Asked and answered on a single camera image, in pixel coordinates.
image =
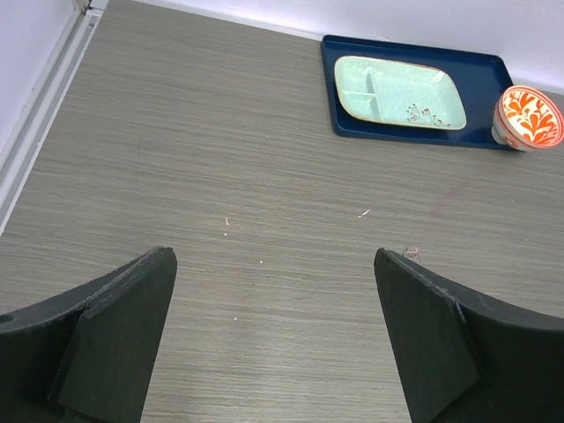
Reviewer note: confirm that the clear tagged key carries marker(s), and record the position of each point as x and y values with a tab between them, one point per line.
412	253

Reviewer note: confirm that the light green divided plate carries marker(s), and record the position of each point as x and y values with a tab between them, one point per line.
398	93

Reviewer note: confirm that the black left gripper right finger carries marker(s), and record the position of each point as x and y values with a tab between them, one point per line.
464	356

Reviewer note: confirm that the red white patterned bowl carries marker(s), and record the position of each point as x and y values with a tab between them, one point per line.
526	120

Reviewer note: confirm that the dark blue tray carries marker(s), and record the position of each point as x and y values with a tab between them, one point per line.
480	80

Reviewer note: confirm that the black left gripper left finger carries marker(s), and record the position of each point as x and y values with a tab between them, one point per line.
87	354

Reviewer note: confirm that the left aluminium frame rail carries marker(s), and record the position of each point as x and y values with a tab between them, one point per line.
42	45

